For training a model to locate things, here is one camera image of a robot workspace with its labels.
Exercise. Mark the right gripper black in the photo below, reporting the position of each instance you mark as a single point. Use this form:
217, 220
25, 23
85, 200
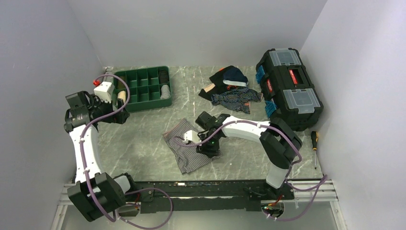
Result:
209, 151

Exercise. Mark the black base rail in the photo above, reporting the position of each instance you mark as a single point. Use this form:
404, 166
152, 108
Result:
248, 195

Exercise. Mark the grey striped rolled underwear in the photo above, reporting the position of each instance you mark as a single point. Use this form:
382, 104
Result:
165, 92

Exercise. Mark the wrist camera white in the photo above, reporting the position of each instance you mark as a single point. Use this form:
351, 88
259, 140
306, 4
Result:
191, 136
103, 90

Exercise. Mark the black toolbox clear lids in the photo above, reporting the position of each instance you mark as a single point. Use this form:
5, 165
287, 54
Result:
288, 91

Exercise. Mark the black underwear tan patch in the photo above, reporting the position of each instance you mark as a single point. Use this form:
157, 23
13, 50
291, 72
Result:
217, 85

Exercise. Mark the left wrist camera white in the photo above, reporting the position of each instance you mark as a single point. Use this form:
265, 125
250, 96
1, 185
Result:
103, 90

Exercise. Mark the black rolled underwear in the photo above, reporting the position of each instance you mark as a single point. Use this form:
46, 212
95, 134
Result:
163, 76

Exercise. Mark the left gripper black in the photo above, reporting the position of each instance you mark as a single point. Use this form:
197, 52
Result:
119, 118

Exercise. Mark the olive rolled underwear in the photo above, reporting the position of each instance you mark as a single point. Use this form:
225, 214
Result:
119, 83

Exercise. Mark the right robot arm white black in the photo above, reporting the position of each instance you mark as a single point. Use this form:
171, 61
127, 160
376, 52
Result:
278, 140

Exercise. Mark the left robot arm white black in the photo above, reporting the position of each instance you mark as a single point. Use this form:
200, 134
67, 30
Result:
95, 193

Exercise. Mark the grey striped underwear orange trim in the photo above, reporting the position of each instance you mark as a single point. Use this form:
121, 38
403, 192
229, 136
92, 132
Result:
187, 158

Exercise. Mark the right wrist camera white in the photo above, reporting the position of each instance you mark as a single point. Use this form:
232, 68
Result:
191, 136

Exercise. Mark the aluminium frame rail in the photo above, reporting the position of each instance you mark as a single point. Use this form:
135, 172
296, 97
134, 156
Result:
309, 190

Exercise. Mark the dark navy underwear white band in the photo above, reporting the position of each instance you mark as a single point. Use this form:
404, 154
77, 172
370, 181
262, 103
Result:
234, 76

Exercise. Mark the cream rolled underwear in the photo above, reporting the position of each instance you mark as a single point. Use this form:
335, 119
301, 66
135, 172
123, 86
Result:
121, 98

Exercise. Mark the green divided organizer tray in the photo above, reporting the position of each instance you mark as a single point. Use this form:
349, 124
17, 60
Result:
144, 88

